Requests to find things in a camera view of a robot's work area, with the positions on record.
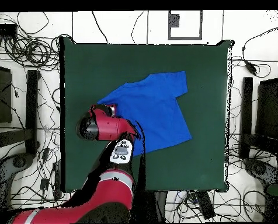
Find blue shirt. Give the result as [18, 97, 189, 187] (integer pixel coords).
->
[96, 71, 193, 158]

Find black flat device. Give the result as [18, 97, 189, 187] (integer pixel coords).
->
[0, 23, 18, 37]

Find black power strip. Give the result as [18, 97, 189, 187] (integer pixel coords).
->
[194, 191, 216, 221]
[51, 160, 63, 199]

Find grey caster stand base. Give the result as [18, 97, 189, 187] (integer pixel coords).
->
[0, 152, 36, 223]
[242, 157, 278, 187]

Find black box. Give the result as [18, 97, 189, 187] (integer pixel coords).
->
[0, 64, 13, 124]
[255, 78, 278, 141]

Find dark green tablecloth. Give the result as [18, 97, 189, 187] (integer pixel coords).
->
[59, 36, 234, 193]

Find black power adapter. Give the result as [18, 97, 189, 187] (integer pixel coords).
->
[244, 59, 258, 76]

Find black stand frame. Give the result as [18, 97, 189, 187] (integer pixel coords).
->
[239, 76, 278, 159]
[0, 69, 41, 155]

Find coiled black cables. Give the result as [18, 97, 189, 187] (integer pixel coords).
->
[3, 34, 61, 71]

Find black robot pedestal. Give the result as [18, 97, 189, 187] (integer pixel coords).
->
[138, 190, 168, 223]

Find grey square frame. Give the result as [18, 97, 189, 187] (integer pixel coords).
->
[168, 10, 203, 41]

